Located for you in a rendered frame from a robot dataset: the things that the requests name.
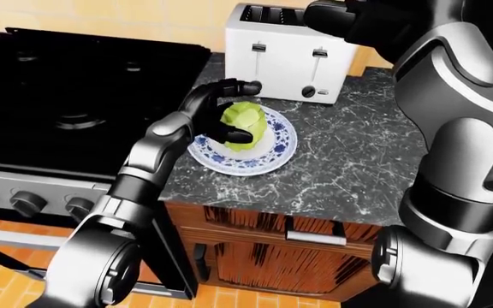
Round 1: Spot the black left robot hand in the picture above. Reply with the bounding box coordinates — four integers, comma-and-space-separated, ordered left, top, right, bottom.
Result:
177, 77, 264, 145

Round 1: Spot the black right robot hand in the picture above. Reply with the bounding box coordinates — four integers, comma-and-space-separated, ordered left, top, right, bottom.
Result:
303, 0, 374, 44

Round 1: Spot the blue white patterned plate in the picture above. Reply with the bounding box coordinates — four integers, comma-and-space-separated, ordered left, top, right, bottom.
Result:
187, 105, 298, 177

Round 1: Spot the white four-slot toaster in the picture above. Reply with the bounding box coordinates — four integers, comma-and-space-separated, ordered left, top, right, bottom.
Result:
223, 3, 361, 105

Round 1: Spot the black stove cooktop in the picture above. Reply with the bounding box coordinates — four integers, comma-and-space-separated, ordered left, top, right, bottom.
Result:
0, 27, 212, 177

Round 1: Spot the wooden cabinet drawer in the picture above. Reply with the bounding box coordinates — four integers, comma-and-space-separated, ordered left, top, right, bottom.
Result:
163, 202, 395, 303

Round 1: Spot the round black stove knob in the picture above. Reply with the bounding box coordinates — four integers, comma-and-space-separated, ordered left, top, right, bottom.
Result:
64, 195, 97, 223
9, 190, 48, 216

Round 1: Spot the silver drawer pull handle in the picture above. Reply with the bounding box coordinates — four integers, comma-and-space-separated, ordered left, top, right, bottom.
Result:
283, 216, 348, 246

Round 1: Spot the silver oven door handle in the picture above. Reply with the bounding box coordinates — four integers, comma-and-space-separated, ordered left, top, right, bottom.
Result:
0, 226, 75, 249

